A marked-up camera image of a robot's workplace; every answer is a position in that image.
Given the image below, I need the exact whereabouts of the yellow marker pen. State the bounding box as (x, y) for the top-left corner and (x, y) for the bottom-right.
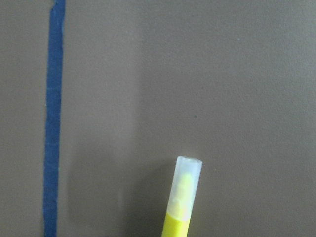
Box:
(161, 156), (202, 237)

